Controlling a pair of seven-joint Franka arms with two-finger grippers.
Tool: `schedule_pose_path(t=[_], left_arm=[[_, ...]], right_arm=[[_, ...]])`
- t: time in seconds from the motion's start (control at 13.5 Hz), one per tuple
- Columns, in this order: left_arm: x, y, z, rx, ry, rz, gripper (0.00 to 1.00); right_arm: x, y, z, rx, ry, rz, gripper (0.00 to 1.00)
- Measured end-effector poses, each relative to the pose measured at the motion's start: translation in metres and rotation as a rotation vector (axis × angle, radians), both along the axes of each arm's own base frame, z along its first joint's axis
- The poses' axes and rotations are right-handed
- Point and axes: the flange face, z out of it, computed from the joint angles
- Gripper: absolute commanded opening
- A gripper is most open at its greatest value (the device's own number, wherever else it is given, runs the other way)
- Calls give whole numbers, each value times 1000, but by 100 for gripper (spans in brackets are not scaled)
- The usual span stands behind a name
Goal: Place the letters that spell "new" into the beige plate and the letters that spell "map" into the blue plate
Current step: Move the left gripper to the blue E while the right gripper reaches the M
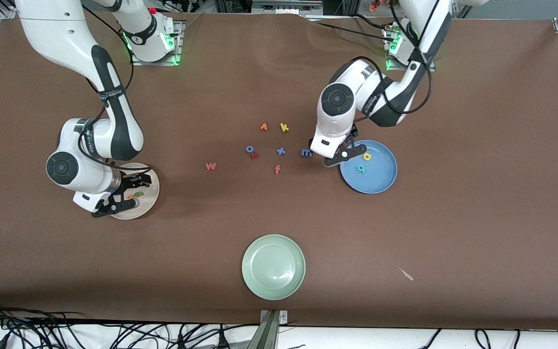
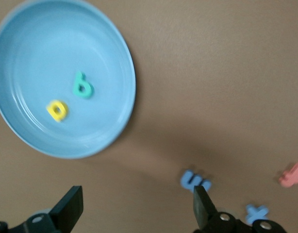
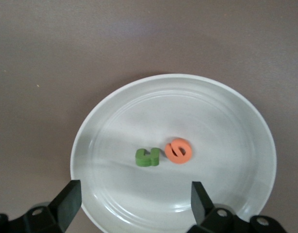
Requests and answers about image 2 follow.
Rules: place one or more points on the brown table cover sheet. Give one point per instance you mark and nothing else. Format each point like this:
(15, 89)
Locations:
(212, 72)

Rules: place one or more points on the blue letter m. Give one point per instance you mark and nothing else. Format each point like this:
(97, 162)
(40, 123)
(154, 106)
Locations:
(187, 179)

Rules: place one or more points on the yellow letter o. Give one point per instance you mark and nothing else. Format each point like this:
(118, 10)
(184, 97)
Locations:
(50, 110)

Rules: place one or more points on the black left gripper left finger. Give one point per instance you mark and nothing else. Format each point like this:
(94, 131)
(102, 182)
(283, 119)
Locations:
(64, 211)

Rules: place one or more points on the blue letter x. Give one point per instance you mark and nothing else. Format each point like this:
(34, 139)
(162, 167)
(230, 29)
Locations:
(257, 213)

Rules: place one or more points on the teal letter a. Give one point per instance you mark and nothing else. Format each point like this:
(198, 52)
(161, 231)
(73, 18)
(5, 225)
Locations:
(77, 91)

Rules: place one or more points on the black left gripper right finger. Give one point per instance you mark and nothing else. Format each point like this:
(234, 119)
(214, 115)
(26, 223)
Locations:
(204, 211)

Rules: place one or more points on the blue plate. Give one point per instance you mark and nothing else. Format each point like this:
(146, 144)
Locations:
(42, 48)

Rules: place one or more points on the pink letter f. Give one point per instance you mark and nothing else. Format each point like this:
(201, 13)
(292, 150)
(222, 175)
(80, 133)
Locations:
(291, 178)

